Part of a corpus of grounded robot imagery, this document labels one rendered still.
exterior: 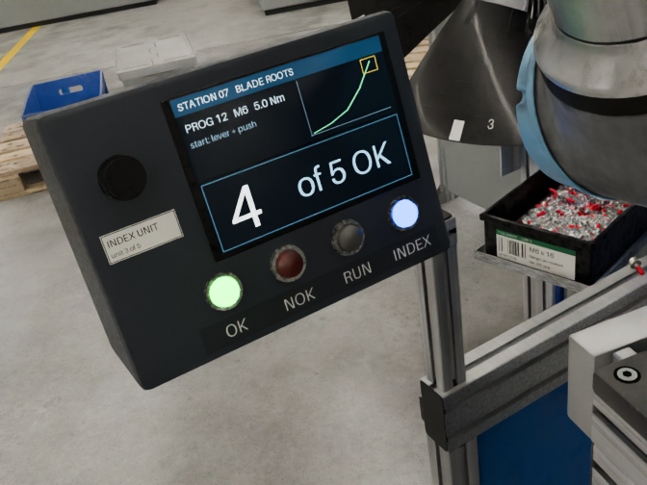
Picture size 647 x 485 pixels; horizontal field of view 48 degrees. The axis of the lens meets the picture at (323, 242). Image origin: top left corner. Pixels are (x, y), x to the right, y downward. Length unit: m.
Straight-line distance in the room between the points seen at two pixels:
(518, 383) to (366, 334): 1.47
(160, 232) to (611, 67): 0.28
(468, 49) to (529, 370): 0.55
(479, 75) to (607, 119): 0.77
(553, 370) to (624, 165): 0.47
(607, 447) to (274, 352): 1.71
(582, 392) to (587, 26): 0.34
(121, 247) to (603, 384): 0.32
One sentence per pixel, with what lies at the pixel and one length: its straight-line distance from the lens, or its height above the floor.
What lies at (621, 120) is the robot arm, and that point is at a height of 1.22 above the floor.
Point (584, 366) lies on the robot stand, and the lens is 0.62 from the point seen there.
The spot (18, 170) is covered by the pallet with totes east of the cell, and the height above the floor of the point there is 0.13.
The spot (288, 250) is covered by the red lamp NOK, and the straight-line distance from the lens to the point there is 0.51.
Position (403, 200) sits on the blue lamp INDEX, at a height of 1.13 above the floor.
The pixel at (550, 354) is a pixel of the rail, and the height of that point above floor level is 0.84.
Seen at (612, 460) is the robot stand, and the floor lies 0.91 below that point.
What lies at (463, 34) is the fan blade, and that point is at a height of 1.06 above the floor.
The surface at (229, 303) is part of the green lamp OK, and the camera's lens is 0.49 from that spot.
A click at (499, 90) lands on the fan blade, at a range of 1.17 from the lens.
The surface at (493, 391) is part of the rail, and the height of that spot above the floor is 0.83.
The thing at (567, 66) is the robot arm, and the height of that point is 1.25.
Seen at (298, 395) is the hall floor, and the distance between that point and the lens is 2.11.
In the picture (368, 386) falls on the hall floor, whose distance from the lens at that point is 2.09.
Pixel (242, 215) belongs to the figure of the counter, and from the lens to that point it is 0.49.
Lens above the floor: 1.38
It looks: 30 degrees down
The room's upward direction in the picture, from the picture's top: 10 degrees counter-clockwise
